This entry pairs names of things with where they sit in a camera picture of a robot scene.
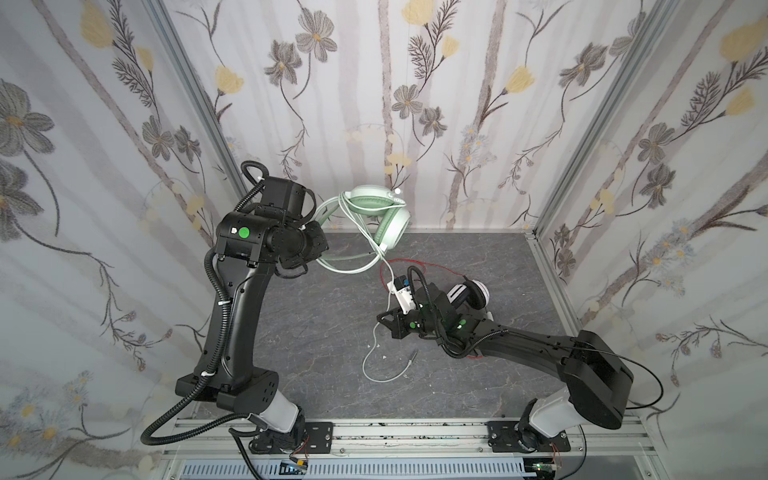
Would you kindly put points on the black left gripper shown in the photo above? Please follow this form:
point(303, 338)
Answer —
point(313, 245)

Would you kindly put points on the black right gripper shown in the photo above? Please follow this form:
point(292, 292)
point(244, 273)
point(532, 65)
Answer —
point(411, 324)

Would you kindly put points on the green white headphones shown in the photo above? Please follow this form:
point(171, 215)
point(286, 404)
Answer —
point(379, 214)

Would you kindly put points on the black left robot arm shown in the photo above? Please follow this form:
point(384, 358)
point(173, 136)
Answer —
point(266, 235)

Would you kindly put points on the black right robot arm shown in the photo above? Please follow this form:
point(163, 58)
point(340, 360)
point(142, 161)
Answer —
point(596, 381)

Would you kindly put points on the black white headphones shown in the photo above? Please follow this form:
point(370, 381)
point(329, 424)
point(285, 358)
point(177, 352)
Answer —
point(471, 292)

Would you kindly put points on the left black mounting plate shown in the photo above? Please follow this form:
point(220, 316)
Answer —
point(319, 438)

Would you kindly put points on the black mounting plate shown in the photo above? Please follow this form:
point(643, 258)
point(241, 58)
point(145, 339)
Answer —
point(319, 438)
point(506, 437)

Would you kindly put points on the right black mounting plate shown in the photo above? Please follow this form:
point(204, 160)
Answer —
point(506, 437)

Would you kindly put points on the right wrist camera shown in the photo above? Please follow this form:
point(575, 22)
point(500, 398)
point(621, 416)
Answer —
point(400, 288)

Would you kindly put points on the white slotted cable duct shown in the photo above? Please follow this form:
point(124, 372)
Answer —
point(382, 468)

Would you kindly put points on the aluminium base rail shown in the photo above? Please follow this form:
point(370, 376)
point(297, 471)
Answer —
point(455, 437)

